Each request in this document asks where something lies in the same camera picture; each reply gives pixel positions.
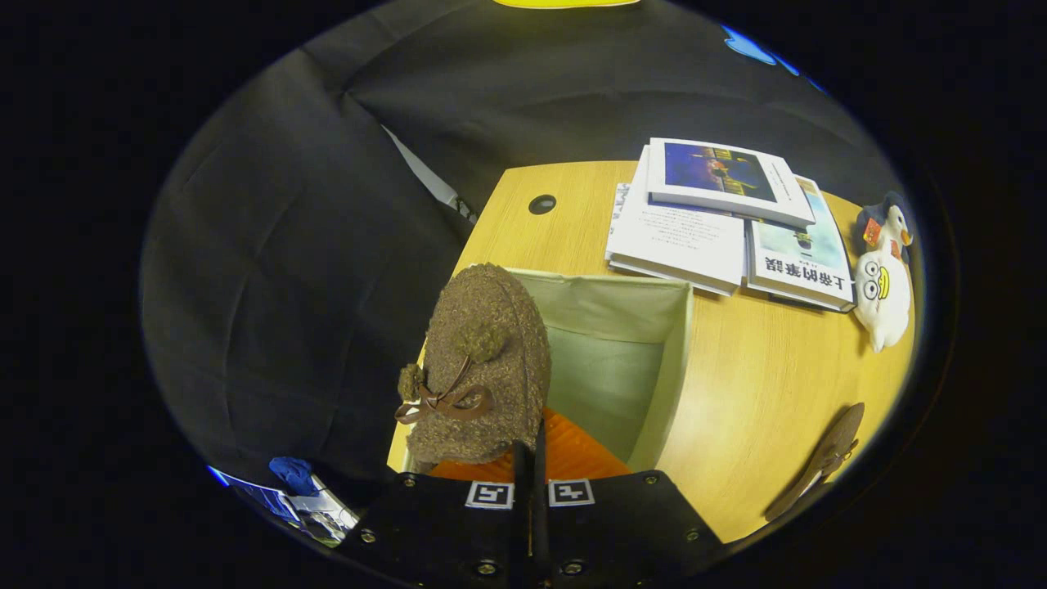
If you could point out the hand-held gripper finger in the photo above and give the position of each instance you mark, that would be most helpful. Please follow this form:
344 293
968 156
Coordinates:
522 523
540 523

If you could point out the beige fabric storage box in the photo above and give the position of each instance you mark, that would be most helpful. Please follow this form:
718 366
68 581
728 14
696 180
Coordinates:
613 360

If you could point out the brown fuzzy shoe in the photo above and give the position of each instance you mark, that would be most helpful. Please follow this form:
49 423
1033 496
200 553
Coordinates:
491 327
826 454

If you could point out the blue crumpled cloth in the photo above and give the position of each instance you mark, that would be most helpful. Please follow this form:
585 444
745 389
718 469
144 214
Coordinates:
290 474

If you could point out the white text cover book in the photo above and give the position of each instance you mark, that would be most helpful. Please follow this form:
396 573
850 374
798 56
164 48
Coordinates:
679 241

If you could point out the black backdrop cloth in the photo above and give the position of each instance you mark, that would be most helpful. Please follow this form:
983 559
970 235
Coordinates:
286 245

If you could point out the pale landscape cover book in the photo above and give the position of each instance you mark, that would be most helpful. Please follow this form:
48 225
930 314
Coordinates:
797 245

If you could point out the book with blue picture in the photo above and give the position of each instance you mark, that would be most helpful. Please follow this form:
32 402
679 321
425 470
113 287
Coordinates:
720 168

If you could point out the white duck plush toy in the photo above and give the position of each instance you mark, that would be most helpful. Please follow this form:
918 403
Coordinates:
883 307

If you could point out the grey penguin plush toy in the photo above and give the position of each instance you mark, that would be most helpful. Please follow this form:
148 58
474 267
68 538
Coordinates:
896 221

